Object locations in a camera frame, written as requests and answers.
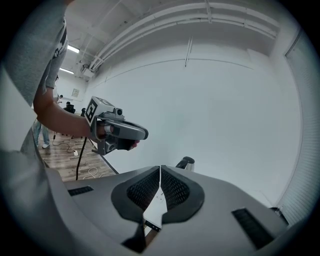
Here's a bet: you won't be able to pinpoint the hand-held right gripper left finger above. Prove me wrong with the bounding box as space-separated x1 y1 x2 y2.
63 164 161 256

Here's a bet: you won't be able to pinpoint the white floor cable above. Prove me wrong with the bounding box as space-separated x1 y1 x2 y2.
81 166 113 180

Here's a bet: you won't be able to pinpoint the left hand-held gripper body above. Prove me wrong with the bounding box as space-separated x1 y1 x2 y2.
83 95 126 157

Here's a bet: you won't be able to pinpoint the person's left forearm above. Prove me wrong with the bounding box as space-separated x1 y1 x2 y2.
33 82 92 139

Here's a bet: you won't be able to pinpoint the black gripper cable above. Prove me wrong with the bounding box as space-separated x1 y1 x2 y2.
75 136 89 181

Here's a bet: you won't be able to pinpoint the steel electric kettle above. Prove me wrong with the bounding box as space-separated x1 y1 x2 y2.
175 156 196 173

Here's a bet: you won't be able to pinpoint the white window blinds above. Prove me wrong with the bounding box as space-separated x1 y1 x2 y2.
274 32 316 226

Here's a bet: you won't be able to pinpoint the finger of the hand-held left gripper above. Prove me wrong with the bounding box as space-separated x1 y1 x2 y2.
104 119 149 142

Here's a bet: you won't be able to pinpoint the black office chair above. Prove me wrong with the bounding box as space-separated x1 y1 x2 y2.
63 101 77 114

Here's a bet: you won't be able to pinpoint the person's gray shirt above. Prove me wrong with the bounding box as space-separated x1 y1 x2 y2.
4 0 69 107

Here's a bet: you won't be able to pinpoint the white ceiling pipes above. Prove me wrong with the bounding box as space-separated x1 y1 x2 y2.
87 0 281 74

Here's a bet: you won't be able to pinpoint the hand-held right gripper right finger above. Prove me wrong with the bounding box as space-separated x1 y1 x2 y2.
159 164 289 256

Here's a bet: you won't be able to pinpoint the person's left hand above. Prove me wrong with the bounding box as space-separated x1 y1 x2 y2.
96 124 141 151

